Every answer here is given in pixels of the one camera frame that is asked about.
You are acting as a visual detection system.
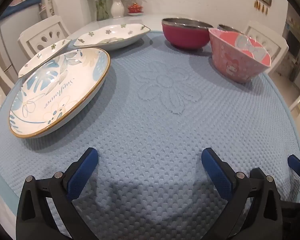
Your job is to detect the glass vase with green stems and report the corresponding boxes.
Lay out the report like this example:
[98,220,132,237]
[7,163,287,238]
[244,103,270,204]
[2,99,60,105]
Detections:
[96,0,110,21]

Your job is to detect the white ceramic vase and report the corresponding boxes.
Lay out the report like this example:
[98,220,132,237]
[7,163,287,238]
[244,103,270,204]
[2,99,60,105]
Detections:
[111,0,125,19]

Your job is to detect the pink cartoon bowl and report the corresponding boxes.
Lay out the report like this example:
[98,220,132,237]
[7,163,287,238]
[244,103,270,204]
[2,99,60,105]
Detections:
[208,28,272,84]

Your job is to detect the blue steel bowl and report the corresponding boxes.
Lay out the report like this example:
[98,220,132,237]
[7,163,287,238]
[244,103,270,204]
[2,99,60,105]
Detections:
[217,24,243,33]

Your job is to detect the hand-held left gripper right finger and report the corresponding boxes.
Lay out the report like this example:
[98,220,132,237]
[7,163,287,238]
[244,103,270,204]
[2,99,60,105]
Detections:
[201,147,284,240]

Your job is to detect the magenta steel bowl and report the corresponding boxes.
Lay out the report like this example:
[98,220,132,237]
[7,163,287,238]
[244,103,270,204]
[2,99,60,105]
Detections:
[161,17,214,50]

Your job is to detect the small square flowered plate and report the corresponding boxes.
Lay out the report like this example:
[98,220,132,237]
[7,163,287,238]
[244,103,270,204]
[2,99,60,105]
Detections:
[18,39,72,78]

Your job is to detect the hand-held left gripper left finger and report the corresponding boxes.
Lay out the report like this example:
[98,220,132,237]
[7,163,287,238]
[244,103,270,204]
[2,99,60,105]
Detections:
[16,147,99,240]

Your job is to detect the hanging wall ornaments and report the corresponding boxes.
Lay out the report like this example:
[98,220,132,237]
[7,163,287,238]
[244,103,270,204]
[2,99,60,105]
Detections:
[254,0,268,15]

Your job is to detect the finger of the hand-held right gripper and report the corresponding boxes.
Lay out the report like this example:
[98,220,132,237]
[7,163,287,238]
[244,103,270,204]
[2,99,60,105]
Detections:
[287,155,300,180]
[249,167,265,180]

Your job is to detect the white refrigerator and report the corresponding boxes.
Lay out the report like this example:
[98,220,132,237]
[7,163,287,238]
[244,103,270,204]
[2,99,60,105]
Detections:
[0,4,44,68]

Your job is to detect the red teacup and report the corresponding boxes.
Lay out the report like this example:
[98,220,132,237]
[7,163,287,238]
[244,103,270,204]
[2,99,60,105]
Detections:
[127,2,142,14]

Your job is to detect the large flowered plate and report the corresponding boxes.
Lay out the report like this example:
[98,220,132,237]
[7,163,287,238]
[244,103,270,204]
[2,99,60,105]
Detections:
[72,23,151,50]

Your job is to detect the round blue leaf plate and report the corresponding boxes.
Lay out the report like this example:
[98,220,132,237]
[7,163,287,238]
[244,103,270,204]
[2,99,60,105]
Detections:
[9,47,111,139]

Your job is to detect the light blue woven mat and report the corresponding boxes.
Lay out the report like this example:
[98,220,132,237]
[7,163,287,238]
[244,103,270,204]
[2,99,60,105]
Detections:
[0,31,300,240]

